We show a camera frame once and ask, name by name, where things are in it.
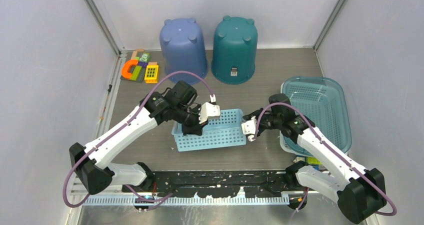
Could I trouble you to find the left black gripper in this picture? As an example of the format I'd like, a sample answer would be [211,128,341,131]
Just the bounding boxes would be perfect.
[173,103,209,136]

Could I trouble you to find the light blue plastic basket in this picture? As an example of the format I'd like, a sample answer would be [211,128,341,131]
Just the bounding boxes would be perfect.
[171,108,247,152]

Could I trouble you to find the teal plastic bucket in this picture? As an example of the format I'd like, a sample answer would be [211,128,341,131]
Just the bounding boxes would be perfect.
[211,15,258,85]

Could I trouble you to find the blue plastic bucket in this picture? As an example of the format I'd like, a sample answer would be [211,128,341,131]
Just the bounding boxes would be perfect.
[159,18,209,78]

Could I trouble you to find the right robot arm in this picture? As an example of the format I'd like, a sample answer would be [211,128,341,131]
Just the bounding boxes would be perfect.
[241,93,390,224]

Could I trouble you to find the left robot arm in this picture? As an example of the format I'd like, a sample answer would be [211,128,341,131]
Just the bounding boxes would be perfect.
[69,81,205,195]

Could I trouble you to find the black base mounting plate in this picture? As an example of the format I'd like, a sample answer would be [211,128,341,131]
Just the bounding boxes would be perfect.
[132,170,302,199]

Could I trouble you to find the small toy car blue wheels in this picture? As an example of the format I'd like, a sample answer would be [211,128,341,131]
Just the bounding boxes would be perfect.
[293,156,307,163]

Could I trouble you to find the teal plastic basket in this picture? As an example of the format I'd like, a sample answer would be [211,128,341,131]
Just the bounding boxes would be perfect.
[280,76,352,153]

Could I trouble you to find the yellow toy block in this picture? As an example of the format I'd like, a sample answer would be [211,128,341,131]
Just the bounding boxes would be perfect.
[144,64,160,84]

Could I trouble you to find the lime green toy brick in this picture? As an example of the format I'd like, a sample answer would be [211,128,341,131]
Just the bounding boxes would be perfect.
[305,157,322,166]

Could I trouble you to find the lime green long brick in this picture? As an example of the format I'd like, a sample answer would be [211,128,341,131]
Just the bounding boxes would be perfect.
[130,65,143,81]

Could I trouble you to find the purple toy block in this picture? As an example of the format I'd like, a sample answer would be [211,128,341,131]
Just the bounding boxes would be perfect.
[137,61,149,68]

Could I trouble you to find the green numbered toy block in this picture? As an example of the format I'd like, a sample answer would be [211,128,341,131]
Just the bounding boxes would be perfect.
[139,52,151,63]

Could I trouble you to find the orange toy arch block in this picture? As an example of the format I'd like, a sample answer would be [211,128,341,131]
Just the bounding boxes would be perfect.
[121,59,139,80]

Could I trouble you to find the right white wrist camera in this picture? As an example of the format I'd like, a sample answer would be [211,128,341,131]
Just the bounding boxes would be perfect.
[241,116,259,142]

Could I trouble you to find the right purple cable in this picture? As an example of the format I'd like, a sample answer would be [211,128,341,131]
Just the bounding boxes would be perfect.
[253,102,398,217]

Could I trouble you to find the purple cable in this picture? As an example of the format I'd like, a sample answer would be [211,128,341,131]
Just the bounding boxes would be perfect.
[62,70,217,209]
[253,102,398,217]

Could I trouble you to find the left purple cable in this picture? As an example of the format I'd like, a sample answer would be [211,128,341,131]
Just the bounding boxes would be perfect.
[62,70,217,209]

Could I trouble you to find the white cable duct strip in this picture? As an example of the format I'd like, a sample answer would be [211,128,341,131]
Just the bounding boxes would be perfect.
[83,194,290,207]

